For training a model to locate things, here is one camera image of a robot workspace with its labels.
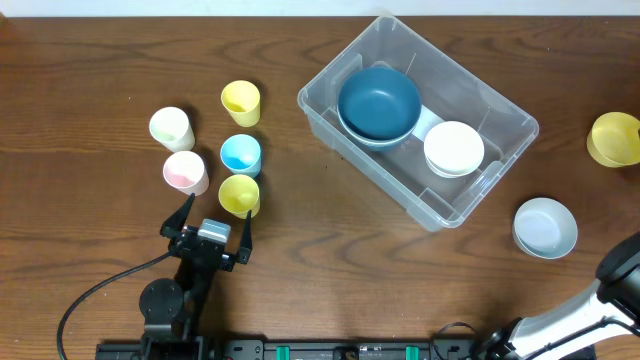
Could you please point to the white label in container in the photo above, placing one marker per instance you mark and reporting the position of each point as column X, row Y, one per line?
column 427, row 120

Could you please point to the dark blue bowl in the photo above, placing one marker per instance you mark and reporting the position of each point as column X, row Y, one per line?
column 376, row 145
column 379, row 103

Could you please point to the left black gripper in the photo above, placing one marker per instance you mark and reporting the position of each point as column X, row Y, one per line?
column 201, row 248

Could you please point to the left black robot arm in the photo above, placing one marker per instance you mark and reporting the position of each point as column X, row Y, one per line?
column 172, row 306

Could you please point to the light blue bowl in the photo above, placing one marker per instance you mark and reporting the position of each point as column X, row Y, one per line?
column 545, row 228

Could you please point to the light blue cup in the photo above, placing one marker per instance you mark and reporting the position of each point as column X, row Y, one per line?
column 242, row 154

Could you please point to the yellow cup near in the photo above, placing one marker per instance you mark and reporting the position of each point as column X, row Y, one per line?
column 240, row 195

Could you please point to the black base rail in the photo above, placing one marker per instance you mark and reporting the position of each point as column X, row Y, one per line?
column 259, row 350

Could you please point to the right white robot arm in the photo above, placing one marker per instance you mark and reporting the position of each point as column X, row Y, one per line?
column 608, row 308

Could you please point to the yellow bowl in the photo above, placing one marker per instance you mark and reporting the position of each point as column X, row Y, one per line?
column 613, row 140

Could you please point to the yellow cup far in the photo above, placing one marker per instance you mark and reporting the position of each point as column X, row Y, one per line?
column 241, row 99

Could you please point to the yellow cup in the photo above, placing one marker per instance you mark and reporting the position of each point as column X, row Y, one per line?
column 240, row 195
column 241, row 99

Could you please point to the cream white cup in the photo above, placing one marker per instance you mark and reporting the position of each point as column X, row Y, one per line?
column 170, row 126

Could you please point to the white bowl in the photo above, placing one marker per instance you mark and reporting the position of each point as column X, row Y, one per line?
column 453, row 149

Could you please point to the pink cup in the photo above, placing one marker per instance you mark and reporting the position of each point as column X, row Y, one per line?
column 186, row 172

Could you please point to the clear plastic storage container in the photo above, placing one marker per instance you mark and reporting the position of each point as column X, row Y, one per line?
column 448, row 93

